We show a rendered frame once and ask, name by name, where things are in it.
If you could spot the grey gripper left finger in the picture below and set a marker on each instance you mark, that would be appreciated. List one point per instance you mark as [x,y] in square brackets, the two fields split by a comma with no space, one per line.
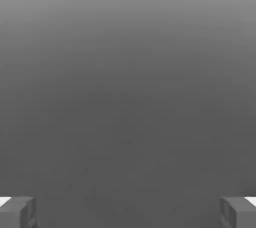
[14,214]

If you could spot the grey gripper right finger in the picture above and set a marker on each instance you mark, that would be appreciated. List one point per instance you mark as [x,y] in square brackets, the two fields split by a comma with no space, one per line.
[240,215]

